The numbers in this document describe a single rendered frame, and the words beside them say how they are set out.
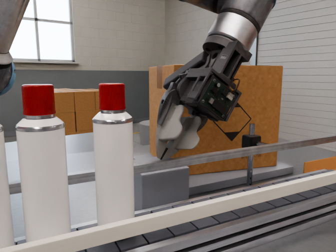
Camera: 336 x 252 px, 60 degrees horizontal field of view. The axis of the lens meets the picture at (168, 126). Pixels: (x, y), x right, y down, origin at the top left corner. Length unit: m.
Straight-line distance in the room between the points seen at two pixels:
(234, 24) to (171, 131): 0.19
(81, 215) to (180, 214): 0.25
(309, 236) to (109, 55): 6.13
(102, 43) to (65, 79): 1.10
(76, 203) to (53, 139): 0.33
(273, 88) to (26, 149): 0.63
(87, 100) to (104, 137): 3.52
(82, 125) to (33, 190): 3.54
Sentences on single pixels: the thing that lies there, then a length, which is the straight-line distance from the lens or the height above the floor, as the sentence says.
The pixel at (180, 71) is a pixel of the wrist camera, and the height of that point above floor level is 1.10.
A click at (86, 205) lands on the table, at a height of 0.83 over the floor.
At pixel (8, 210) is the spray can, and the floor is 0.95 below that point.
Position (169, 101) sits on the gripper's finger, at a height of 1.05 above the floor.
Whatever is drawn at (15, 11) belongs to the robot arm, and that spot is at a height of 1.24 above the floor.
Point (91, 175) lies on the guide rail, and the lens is 0.43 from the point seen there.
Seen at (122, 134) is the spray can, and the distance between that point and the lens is 0.37.
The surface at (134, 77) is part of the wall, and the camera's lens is 6.75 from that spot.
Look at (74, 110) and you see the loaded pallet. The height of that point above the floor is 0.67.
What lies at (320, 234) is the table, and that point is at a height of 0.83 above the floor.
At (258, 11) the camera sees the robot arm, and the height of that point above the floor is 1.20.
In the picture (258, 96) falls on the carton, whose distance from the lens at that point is 0.78.
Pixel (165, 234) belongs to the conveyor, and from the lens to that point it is 0.43.
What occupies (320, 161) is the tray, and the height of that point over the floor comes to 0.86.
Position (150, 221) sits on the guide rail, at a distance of 0.39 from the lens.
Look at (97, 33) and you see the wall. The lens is 6.43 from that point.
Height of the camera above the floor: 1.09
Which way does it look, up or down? 10 degrees down
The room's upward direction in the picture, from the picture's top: straight up
